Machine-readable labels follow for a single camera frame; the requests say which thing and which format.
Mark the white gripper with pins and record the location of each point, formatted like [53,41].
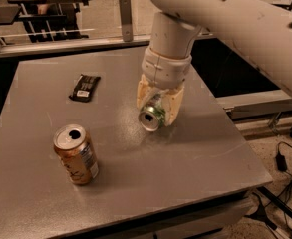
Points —
[165,71]

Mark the green soda can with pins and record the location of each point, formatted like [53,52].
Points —
[152,114]

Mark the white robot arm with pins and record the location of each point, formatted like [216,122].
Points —
[258,31]

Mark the orange soda can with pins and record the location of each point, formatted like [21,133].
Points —
[73,145]

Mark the black snack wrapper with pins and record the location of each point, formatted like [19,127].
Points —
[84,89]

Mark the dark background desk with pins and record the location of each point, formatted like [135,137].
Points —
[50,20]

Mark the black tripod leg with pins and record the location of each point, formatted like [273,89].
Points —
[281,202]

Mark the left metal bracket post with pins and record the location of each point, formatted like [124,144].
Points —
[126,20]

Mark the black power adapter with cable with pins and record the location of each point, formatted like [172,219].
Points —
[281,164]

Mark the metal rail barrier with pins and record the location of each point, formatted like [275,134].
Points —
[71,46]

